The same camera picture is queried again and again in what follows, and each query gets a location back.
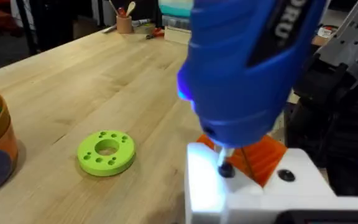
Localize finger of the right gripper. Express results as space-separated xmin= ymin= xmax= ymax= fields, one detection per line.
xmin=313 ymin=0 xmax=358 ymax=76

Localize tan cup with utensils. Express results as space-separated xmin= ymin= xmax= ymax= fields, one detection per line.
xmin=108 ymin=0 xmax=137 ymax=35

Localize red-handled scissors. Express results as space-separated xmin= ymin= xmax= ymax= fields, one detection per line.
xmin=145 ymin=27 xmax=166 ymax=40

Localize clear box with teal lid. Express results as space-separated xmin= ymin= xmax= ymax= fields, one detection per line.
xmin=158 ymin=0 xmax=195 ymax=31

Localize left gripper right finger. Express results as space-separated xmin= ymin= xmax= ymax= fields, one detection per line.
xmin=242 ymin=134 xmax=337 ymax=198

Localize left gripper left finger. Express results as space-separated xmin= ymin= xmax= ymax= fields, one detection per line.
xmin=183 ymin=134 xmax=264 ymax=224

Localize green disc with holes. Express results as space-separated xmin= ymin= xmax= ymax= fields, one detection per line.
xmin=76 ymin=129 xmax=137 ymax=178

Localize black screw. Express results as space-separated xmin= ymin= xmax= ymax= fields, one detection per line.
xmin=218 ymin=162 xmax=237 ymax=179

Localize pale wooden box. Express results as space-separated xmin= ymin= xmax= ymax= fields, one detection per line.
xmin=163 ymin=26 xmax=193 ymax=45

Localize blue electric screwdriver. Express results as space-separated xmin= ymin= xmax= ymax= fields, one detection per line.
xmin=176 ymin=0 xmax=328 ymax=171

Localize red and white tool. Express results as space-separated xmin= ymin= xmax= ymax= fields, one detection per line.
xmin=316 ymin=24 xmax=339 ymax=39

